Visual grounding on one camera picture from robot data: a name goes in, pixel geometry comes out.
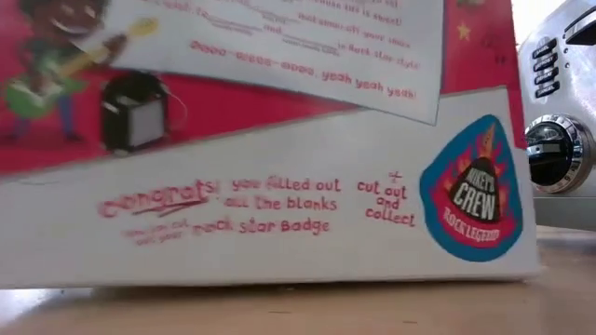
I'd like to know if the red white cereal box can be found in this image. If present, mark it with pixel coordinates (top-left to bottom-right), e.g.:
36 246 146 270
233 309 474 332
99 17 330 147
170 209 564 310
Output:
0 0 541 290

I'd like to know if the silver toaster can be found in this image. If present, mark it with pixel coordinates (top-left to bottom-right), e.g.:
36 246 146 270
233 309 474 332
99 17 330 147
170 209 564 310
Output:
516 0 596 233

